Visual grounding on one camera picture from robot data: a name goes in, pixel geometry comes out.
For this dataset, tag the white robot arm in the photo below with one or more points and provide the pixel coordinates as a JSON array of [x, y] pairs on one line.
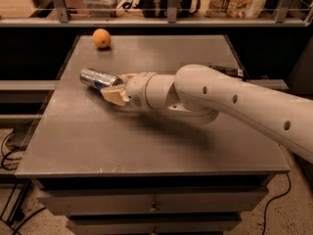
[[200, 93]]

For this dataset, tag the black backpack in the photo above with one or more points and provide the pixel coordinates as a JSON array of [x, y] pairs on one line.
[[159, 8]]

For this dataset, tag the orange fruit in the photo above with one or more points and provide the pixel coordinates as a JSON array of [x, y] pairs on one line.
[[101, 38]]

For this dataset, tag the grey drawer cabinet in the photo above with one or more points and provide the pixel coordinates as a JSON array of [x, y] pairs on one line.
[[101, 166]]

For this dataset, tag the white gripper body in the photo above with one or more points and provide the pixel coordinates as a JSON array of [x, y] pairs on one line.
[[137, 88]]

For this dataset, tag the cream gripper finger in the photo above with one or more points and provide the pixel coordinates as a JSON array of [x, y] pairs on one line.
[[126, 77], [115, 94]]

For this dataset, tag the silver redbull can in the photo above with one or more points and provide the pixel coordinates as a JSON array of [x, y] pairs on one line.
[[98, 79]]

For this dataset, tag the grey metal shelf rail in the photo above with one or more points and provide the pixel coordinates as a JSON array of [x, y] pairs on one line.
[[73, 13]]

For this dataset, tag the upper drawer knob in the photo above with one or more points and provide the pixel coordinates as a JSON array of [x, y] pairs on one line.
[[153, 207]]

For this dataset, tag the colourful snack bag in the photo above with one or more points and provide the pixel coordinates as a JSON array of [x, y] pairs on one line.
[[237, 9]]

